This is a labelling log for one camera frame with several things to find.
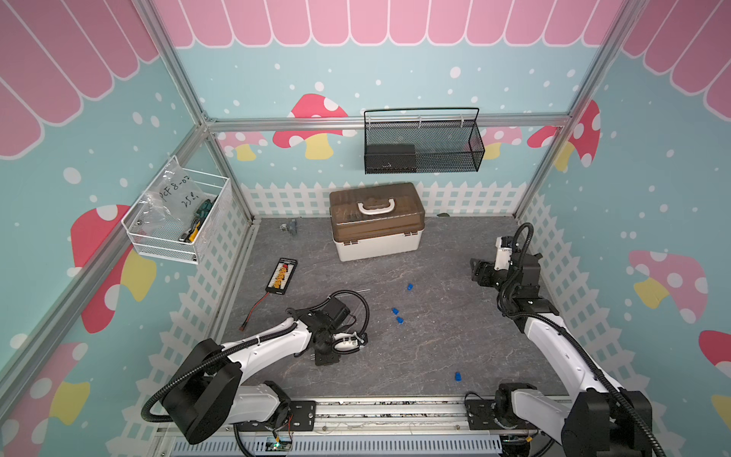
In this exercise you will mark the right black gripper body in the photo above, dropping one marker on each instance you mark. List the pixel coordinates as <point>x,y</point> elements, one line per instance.
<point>496,279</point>

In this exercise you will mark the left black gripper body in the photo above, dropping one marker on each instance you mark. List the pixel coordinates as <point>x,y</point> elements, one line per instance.
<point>325,354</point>

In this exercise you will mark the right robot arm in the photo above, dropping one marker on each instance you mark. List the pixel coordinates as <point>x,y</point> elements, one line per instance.
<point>603,418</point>

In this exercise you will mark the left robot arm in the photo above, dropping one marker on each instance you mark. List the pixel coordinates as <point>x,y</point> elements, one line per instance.
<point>209,390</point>

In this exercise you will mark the black board yellow connectors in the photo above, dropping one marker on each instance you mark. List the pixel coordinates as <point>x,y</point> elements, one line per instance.
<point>281,276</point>

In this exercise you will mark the small grey metal clamp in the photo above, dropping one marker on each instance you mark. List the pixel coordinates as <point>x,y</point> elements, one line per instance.
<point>290,227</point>

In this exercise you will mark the brown lid storage box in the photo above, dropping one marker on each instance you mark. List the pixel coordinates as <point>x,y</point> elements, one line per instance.
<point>376,221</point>

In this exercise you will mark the small green circuit board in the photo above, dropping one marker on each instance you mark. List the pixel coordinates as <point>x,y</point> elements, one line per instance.
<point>278,445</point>

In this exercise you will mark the green yellow tool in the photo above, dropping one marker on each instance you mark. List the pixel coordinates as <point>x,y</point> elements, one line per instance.
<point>198,220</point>

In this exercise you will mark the black box in basket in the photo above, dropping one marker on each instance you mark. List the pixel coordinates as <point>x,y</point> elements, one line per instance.
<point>390,158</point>

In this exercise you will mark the clear plastic zip bag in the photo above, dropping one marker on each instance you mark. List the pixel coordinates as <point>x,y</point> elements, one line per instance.
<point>172,198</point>

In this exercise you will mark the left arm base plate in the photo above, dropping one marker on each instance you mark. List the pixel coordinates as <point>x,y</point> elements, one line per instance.
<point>297,416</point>

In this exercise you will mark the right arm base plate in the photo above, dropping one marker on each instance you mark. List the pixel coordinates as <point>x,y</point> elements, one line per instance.
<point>482,416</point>

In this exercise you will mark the white wire wall basket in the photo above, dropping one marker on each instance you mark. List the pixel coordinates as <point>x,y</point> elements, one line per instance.
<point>163,244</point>

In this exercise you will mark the black mesh wall basket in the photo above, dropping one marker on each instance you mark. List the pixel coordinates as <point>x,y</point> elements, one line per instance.
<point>447,140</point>

